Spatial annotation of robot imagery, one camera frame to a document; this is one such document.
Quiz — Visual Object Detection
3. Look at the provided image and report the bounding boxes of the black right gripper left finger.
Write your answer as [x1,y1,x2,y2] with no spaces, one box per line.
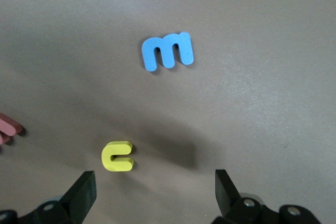
[0,170,97,224]

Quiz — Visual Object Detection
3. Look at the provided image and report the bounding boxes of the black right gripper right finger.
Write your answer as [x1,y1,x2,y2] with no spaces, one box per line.
[212,169,321,224]

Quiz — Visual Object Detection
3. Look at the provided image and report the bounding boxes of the yellow U-shaped foam letter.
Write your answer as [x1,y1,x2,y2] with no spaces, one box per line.
[101,141,135,172]

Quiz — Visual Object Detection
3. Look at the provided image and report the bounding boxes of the pink foam letter w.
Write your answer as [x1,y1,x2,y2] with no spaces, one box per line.
[0,112,24,146]

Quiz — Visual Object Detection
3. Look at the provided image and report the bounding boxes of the light blue three-pronged foam letter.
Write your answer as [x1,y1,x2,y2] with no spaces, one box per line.
[141,31,195,72]

